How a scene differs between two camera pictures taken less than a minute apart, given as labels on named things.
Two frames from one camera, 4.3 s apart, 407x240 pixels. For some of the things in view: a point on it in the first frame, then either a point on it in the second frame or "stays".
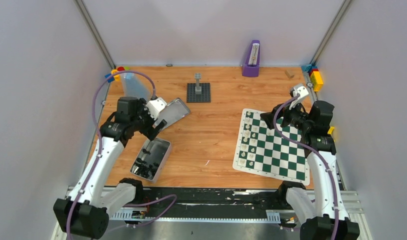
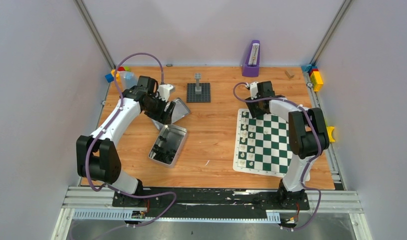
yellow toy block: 316,81 stays
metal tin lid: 172,112 stays
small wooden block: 289,73 stays
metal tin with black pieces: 150,158 -> 168,145
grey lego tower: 198,88 stays
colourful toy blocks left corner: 117,76 stays
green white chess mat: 277,153 stays
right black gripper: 285,111 -> 254,113
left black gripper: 150,128 -> 161,108
